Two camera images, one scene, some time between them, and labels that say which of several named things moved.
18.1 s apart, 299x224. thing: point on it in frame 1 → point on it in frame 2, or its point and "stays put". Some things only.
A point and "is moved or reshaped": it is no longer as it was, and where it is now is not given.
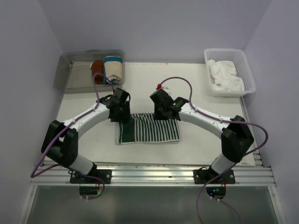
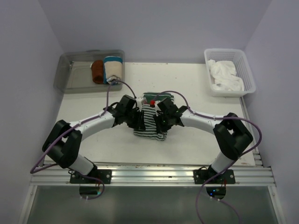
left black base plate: (105, 175) stays put
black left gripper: (125, 116) → (139, 123)
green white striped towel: (144, 128) is moved or reshaped
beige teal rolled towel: (113, 68) stays put
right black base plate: (203, 176) stays put
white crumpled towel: (224, 73) stays put
